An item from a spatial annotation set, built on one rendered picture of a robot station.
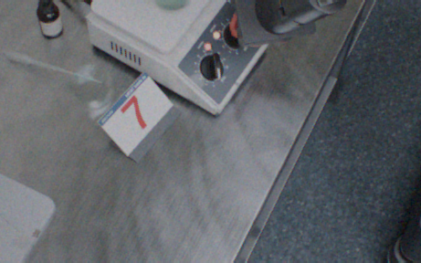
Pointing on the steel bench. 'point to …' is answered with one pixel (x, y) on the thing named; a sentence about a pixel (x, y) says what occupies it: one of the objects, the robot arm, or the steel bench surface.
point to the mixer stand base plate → (7, 217)
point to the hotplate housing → (128, 55)
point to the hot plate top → (149, 20)
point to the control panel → (235, 57)
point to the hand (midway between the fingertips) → (238, 27)
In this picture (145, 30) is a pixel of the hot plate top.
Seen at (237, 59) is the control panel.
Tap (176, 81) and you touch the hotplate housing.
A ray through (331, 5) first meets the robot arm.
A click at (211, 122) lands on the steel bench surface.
